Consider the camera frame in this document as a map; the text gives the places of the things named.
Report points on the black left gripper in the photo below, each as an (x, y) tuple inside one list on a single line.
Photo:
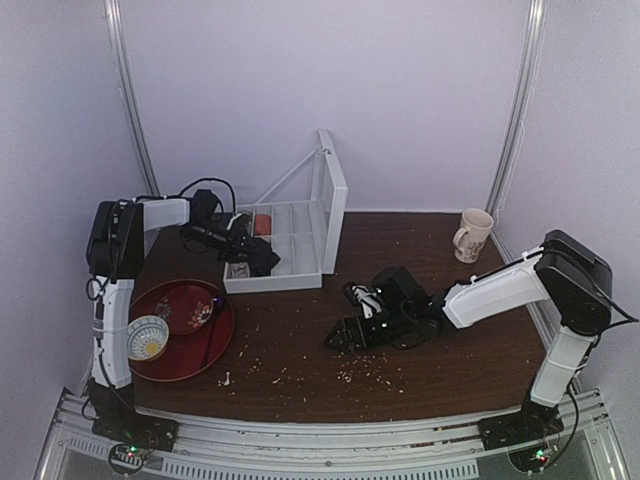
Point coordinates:
[(255, 252)]

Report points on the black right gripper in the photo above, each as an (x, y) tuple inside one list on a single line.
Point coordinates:
[(361, 327)]

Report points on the black striped underwear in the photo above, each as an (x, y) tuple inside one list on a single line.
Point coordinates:
[(259, 255)]

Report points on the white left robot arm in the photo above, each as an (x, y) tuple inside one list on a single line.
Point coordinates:
[(115, 255)]

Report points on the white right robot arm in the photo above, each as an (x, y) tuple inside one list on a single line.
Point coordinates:
[(560, 276)]

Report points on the red rolled cloth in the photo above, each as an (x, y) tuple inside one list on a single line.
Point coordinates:
[(262, 225)]

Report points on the grey folded cloth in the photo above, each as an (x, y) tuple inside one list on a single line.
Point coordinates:
[(239, 270)]

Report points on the purple spoon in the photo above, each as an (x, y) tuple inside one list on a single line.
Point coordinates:
[(218, 307)]

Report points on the white compartment organizer box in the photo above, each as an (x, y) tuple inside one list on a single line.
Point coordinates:
[(306, 232)]

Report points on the red floral plate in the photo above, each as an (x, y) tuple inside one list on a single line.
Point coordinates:
[(186, 308)]

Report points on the cream floral mug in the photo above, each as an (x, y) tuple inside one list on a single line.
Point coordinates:
[(474, 229)]

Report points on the round red tray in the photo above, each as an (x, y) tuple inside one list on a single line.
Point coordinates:
[(182, 356)]

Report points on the blue patterned bowl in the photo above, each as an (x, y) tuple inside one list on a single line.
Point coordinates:
[(147, 338)]

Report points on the aluminium front rail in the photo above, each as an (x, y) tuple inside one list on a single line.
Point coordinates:
[(440, 448)]

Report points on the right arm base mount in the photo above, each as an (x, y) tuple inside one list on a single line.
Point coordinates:
[(534, 431)]

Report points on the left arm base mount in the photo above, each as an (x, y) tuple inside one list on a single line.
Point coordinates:
[(136, 436)]

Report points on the left aluminium frame post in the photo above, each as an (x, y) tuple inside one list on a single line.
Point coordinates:
[(118, 45)]

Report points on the aluminium frame post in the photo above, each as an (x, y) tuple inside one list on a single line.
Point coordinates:
[(118, 45), (522, 96)]

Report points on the right aluminium frame post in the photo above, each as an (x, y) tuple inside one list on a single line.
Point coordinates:
[(522, 96)]

